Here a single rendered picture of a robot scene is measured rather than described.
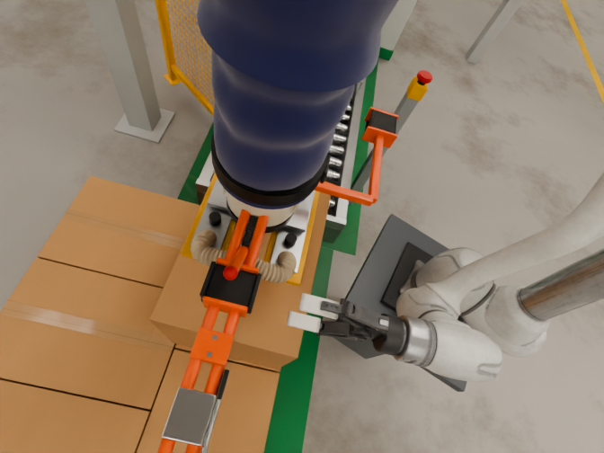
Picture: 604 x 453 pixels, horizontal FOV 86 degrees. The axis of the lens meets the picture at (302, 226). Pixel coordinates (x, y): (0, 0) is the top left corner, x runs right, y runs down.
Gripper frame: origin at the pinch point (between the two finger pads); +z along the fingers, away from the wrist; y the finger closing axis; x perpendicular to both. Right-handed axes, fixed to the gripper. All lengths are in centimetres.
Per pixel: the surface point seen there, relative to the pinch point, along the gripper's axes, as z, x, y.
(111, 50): 117, 128, 65
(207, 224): 24.8, 18.0, 10.3
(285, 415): -21, -19, 123
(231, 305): 12.7, -2.6, -3.0
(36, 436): 62, -38, 69
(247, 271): 11.7, 4.6, -1.8
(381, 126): -12, 54, -3
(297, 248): 1.9, 18.1, 10.4
